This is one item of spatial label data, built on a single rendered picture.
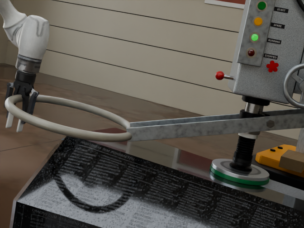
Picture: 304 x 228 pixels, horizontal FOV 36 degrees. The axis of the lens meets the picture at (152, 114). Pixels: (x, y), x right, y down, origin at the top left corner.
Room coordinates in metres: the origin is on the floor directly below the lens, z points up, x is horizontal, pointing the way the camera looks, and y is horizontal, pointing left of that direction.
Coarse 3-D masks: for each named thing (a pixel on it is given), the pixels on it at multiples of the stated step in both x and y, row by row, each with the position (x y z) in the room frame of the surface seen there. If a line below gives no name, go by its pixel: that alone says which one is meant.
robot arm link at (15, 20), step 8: (0, 0) 1.80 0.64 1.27; (8, 0) 1.84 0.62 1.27; (0, 8) 1.83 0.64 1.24; (8, 8) 1.84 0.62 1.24; (8, 16) 1.85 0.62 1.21; (16, 16) 1.86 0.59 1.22; (24, 16) 1.88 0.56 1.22; (8, 24) 1.85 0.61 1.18; (16, 24) 1.85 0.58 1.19; (8, 32) 1.86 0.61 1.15
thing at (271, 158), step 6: (270, 150) 2.36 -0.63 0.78; (276, 150) 2.39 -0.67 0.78; (282, 150) 2.42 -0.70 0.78; (294, 150) 2.49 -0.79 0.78; (258, 156) 2.22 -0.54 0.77; (264, 156) 2.20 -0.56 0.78; (270, 156) 2.22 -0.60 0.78; (276, 156) 2.25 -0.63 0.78; (258, 162) 2.21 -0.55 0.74; (264, 162) 2.19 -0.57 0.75; (270, 162) 2.17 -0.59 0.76; (276, 162) 2.16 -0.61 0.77; (276, 168) 2.16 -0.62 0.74; (282, 168) 2.14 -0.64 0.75; (294, 174) 2.11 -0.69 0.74; (300, 174) 2.10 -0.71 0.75
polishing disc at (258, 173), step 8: (216, 160) 1.74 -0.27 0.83; (224, 160) 1.76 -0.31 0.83; (232, 160) 1.79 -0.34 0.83; (216, 168) 1.65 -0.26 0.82; (224, 168) 1.64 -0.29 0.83; (232, 168) 1.66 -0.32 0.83; (256, 168) 1.73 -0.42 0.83; (240, 176) 1.59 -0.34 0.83; (248, 176) 1.59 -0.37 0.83; (256, 176) 1.61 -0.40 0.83; (264, 176) 1.63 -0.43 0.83
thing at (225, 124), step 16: (272, 112) 1.74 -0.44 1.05; (288, 112) 1.74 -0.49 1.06; (128, 128) 1.65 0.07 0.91; (144, 128) 1.65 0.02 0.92; (160, 128) 1.65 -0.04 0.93; (176, 128) 1.65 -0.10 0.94; (192, 128) 1.64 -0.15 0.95; (208, 128) 1.64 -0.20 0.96; (224, 128) 1.64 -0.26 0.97; (240, 128) 1.64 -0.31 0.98; (256, 128) 1.64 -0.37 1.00; (272, 128) 1.63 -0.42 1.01; (288, 128) 1.63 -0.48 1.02
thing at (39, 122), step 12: (12, 96) 1.71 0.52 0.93; (48, 96) 1.90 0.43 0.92; (12, 108) 1.56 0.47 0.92; (84, 108) 1.94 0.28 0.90; (96, 108) 1.94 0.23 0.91; (24, 120) 1.51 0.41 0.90; (36, 120) 1.49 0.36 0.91; (120, 120) 1.86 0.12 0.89; (60, 132) 1.48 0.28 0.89; (72, 132) 1.48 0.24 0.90; (84, 132) 1.50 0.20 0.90; (96, 132) 1.53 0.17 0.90
